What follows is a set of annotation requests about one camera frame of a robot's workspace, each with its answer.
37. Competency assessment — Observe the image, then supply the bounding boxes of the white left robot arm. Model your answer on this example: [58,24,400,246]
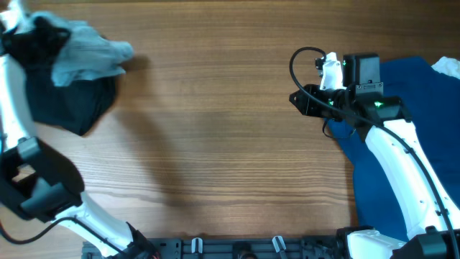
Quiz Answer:
[1,18,161,258]

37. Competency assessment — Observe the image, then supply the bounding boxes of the light blue denim shorts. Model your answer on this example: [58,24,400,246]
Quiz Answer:
[19,11,134,87]

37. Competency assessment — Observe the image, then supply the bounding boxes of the folded black garment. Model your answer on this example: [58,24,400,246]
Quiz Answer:
[26,69,117,136]

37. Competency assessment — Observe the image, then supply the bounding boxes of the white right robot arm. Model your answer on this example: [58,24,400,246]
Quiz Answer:
[289,47,459,258]

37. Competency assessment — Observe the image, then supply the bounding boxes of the white garment in pile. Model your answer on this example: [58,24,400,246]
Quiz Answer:
[431,56,460,79]

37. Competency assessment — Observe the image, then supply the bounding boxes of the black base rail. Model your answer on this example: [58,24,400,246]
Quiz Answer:
[81,235,348,259]

